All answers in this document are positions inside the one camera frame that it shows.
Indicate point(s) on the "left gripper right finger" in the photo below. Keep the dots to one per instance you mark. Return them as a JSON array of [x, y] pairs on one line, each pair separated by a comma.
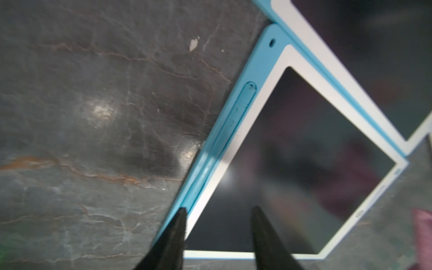
[[270, 253]]

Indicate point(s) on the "blue front drawing tablet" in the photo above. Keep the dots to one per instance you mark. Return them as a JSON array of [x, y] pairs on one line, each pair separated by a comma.
[[288, 142]]

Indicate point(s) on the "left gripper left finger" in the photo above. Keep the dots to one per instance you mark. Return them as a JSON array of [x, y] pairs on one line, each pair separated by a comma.
[[167, 252]]

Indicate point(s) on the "blue drawing tablet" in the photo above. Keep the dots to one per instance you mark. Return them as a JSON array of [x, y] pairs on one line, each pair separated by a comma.
[[288, 142], [379, 53]]

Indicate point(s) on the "blue rear drawing tablet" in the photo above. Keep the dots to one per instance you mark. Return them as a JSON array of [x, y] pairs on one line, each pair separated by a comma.
[[379, 53]]

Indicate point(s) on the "pink cleaning cloth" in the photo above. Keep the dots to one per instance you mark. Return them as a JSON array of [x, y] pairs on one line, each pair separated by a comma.
[[422, 221]]

